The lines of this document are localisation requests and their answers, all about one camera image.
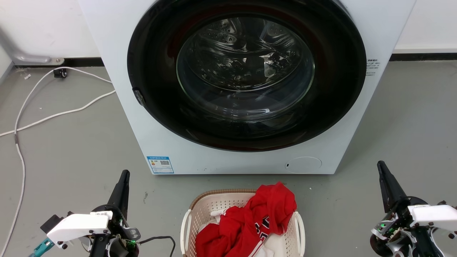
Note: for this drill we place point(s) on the small printed text label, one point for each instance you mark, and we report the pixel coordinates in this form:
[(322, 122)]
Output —
[(372, 67)]

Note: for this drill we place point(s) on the white front-load washing machine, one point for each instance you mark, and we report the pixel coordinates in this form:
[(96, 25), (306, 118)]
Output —
[(142, 142)]

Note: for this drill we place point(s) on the blue energy label sticker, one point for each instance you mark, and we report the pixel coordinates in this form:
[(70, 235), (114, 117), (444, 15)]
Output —
[(160, 165)]

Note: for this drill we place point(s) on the round black glass washer door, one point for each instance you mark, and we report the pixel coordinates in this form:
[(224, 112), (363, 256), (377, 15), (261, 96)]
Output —
[(160, 107)]

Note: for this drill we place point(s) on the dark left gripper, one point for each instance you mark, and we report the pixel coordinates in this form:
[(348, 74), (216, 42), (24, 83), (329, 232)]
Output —
[(119, 228)]

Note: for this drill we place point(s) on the round white filter cover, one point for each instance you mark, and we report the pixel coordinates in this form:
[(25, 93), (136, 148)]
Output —
[(303, 165)]

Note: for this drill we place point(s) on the beige plastic laundry basket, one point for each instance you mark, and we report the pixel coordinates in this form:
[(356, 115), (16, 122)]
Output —
[(210, 203)]

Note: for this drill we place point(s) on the grey wall pipe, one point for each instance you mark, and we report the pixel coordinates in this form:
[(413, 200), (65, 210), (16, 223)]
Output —
[(32, 59)]

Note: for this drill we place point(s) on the red sports jersey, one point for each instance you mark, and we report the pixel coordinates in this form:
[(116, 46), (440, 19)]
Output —
[(271, 207)]

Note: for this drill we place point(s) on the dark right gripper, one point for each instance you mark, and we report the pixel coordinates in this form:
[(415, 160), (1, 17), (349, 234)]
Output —
[(396, 228)]

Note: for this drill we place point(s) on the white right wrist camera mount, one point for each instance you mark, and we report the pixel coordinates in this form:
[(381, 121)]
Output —
[(435, 214)]

